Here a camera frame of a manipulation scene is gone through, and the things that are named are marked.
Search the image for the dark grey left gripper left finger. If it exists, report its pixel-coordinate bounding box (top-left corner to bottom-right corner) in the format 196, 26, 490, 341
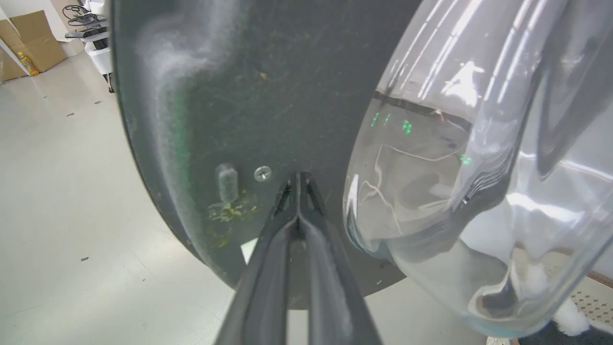
214, 172, 300, 345

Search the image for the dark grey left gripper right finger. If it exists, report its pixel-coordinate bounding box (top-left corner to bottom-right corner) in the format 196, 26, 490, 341
298, 172, 383, 345

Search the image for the round black table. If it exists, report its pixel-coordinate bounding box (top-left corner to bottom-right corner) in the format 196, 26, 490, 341
110, 0, 613, 338

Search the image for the patterned floor mat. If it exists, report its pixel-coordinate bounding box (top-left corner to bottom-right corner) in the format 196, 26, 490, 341
486, 278, 613, 345

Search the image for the white wheeled cart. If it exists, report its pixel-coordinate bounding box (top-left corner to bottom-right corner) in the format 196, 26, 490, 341
65, 0, 115, 93

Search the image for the yellow plastic bottle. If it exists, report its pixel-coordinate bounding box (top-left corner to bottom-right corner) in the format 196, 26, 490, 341
18, 52, 39, 77

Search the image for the brown cardboard box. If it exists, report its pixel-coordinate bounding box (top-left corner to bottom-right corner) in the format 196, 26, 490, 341
0, 10, 68, 81

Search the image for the black cable bundle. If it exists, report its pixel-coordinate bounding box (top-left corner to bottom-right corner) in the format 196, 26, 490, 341
62, 4, 106, 27

